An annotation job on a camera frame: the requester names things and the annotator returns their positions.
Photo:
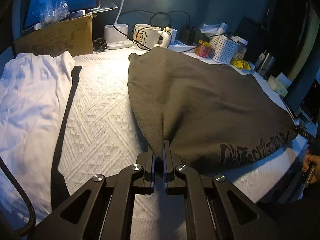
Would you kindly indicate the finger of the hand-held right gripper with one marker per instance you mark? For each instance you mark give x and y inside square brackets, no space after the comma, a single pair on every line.
[295,128]

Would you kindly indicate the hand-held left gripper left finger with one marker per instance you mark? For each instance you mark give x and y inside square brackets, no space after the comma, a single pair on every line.
[153,172]

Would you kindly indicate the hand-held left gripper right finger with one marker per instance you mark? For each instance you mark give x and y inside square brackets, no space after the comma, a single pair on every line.
[164,173]

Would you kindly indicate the dark grey t-shirt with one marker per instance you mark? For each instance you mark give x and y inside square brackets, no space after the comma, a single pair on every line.
[200,105]

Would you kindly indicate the person's right hand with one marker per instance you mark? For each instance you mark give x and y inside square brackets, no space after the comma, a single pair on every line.
[313,162]

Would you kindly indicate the black device with lights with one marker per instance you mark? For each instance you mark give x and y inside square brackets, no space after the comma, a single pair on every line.
[312,97]

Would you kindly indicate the tissue pack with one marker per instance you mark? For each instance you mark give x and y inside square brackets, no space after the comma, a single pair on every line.
[278,85]

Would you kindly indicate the metal cup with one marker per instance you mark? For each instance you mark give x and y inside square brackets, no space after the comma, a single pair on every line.
[266,62]

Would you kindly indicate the yellow packet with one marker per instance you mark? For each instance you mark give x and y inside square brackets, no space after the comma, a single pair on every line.
[240,63]

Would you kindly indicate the glass jar with white lid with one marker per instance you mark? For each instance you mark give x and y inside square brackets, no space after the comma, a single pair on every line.
[242,48]

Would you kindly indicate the dark cabinet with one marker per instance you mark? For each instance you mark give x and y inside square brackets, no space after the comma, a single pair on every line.
[251,31]

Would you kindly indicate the white perforated basket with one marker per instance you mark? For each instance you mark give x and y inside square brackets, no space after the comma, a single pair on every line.
[223,48]

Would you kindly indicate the red can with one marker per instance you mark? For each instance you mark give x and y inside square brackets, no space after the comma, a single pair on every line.
[203,49]

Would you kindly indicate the white power strip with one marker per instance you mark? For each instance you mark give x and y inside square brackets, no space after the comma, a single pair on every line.
[182,45]

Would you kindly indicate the white plastic bag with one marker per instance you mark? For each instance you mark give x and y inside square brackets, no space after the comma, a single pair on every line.
[212,28]

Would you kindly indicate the white printed mug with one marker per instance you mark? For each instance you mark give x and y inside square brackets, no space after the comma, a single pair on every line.
[143,36]

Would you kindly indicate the white charger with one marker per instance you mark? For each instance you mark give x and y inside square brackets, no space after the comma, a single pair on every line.
[173,35]

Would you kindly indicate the black power adapter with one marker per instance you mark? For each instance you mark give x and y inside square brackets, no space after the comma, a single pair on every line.
[188,35]

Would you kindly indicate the white desk lamp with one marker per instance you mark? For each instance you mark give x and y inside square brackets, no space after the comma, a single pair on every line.
[115,33]

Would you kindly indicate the white garment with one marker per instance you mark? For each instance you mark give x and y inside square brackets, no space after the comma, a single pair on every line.
[32,92]

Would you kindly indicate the cardboard box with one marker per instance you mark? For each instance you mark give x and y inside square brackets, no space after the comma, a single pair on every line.
[55,40]

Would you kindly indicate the clear plastic bag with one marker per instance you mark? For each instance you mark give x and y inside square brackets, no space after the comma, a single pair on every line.
[53,7]

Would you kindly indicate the yellow-green door frame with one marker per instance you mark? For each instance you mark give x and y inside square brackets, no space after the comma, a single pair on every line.
[306,60]

